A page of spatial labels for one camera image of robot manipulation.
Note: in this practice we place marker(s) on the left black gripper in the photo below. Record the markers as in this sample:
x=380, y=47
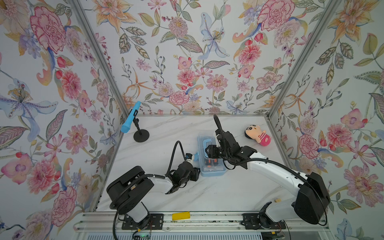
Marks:
x=195, y=173

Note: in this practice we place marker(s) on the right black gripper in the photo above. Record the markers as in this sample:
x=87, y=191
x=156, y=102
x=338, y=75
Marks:
x=211, y=151

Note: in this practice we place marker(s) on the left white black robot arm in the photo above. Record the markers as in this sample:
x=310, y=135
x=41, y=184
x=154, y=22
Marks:
x=127, y=192

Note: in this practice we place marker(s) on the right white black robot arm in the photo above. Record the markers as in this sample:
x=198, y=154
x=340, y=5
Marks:
x=310, y=196

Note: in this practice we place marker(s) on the cartoon boy plush doll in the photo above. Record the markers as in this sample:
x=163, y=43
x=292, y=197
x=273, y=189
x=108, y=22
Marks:
x=256, y=133

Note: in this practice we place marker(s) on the yellow tape label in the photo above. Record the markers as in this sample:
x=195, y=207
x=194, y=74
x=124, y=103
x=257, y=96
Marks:
x=181, y=216

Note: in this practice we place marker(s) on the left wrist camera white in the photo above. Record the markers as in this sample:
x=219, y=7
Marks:
x=189, y=158

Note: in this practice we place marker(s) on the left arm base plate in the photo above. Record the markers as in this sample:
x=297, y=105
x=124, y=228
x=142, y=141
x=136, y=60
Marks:
x=151, y=222

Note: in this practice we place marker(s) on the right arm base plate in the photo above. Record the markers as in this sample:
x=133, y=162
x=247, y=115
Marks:
x=255, y=221

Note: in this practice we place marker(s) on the aluminium front rail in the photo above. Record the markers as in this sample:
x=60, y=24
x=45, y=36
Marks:
x=197, y=222

